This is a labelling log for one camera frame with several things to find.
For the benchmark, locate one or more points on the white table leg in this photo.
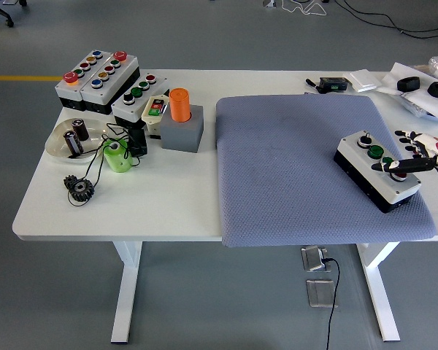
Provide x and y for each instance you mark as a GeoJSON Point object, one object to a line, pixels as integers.
{"type": "Point", "coordinates": [377, 291]}
{"type": "Point", "coordinates": [127, 291]}

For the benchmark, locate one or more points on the white left table leg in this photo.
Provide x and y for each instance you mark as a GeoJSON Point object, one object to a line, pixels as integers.
{"type": "Point", "coordinates": [127, 291]}

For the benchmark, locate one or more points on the large black gear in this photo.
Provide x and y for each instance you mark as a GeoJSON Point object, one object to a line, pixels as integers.
{"type": "Point", "coordinates": [85, 193]}

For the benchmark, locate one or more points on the cream red-green switch box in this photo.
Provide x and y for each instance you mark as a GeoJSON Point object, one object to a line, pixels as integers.
{"type": "Point", "coordinates": [155, 109]}

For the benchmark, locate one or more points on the grey block with hole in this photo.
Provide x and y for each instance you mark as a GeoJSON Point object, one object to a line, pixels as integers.
{"type": "Point", "coordinates": [179, 136]}

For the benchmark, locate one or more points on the grey-blue textured mat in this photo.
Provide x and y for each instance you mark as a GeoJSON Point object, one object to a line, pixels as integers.
{"type": "Point", "coordinates": [277, 164]}

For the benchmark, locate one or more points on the black module with green connector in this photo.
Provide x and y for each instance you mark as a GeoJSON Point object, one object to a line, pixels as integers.
{"type": "Point", "coordinates": [332, 83]}

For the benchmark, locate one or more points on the orange plastic cylinder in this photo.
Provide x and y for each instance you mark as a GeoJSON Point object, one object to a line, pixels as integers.
{"type": "Point", "coordinates": [179, 105]}

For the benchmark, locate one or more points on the closed metal floor plate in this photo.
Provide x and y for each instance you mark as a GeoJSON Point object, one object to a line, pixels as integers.
{"type": "Point", "coordinates": [320, 293]}

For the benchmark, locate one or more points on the grey four-control button box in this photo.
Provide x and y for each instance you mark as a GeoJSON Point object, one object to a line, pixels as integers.
{"type": "Point", "coordinates": [405, 190]}
{"type": "Point", "coordinates": [132, 109]}

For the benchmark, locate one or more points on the open metal floor socket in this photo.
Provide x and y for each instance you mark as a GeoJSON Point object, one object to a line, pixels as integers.
{"type": "Point", "coordinates": [314, 259]}

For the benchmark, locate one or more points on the dark brown capacitor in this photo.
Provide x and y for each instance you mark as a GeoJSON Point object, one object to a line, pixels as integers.
{"type": "Point", "coordinates": [73, 142]}
{"type": "Point", "coordinates": [81, 129]}

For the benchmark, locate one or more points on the silver metal stand foot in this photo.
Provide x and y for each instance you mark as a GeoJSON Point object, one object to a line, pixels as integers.
{"type": "Point", "coordinates": [269, 3]}

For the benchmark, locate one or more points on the white paper sheet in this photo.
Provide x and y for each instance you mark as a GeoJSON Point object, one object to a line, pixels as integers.
{"type": "Point", "coordinates": [398, 74]}

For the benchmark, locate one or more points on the black office chair base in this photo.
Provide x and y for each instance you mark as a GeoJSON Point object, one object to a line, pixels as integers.
{"type": "Point", "coordinates": [1, 12]}

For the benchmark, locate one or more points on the white right table leg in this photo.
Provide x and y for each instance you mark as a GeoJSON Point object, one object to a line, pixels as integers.
{"type": "Point", "coordinates": [377, 291]}

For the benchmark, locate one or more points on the round clear dish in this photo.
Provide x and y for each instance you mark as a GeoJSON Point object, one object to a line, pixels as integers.
{"type": "Point", "coordinates": [57, 143]}

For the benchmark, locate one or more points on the clear plastic bag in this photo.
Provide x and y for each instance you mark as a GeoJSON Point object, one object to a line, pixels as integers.
{"type": "Point", "coordinates": [416, 108]}

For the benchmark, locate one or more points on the small black box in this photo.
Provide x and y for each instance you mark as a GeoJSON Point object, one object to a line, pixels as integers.
{"type": "Point", "coordinates": [138, 144]}

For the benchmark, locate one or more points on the green plastic spool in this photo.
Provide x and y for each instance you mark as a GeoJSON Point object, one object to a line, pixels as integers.
{"type": "Point", "coordinates": [118, 160]}

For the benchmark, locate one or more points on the small black gear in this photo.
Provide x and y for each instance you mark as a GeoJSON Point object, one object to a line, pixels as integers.
{"type": "Point", "coordinates": [69, 181]}

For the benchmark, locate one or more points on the grey five-button control box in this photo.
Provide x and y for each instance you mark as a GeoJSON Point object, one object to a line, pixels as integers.
{"type": "Point", "coordinates": [68, 90]}
{"type": "Point", "coordinates": [106, 92]}

